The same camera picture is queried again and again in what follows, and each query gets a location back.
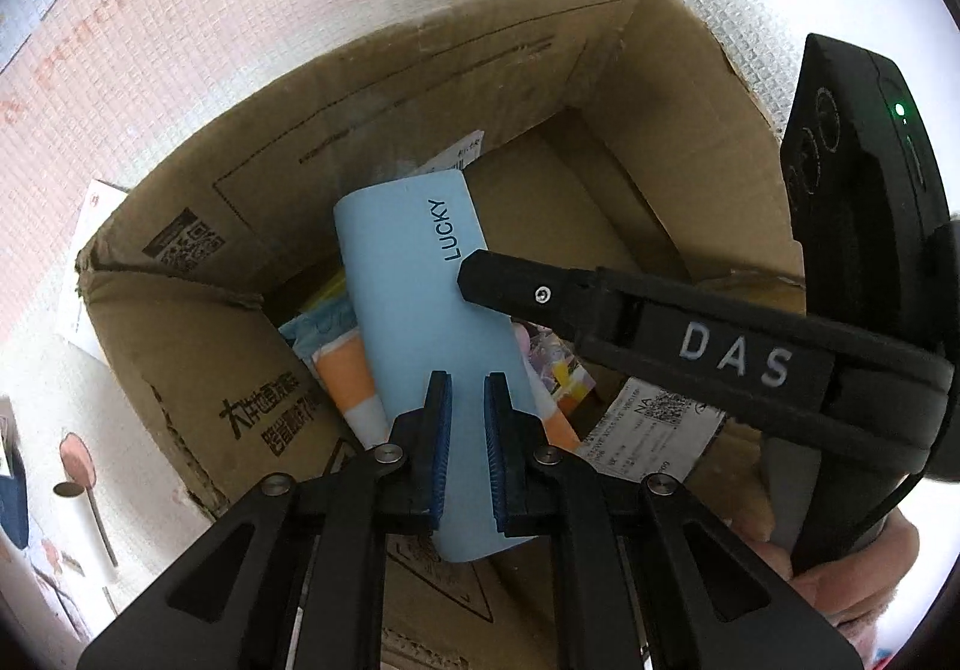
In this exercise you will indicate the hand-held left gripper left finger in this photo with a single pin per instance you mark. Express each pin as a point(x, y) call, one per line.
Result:
point(439, 445)

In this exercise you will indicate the orange and white carton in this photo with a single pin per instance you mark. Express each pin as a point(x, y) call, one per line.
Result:
point(349, 385)

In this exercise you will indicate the dark blue case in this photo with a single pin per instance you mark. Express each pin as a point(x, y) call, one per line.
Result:
point(11, 509)

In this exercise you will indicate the pink cat printed mat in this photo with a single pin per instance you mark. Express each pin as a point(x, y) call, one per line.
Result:
point(187, 2)

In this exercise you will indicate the white envelope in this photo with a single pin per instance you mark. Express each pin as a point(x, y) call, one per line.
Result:
point(97, 205)

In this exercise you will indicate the brown cardboard box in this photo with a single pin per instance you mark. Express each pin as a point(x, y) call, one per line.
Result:
point(247, 190)

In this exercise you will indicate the blue wet wipes pack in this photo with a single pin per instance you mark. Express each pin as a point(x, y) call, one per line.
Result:
point(322, 325)

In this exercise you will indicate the person's right hand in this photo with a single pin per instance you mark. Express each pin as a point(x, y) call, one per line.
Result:
point(855, 587)

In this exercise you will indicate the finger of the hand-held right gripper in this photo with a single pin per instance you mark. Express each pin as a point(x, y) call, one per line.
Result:
point(675, 347)

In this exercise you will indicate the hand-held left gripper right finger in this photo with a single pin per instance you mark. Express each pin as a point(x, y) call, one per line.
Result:
point(495, 452)

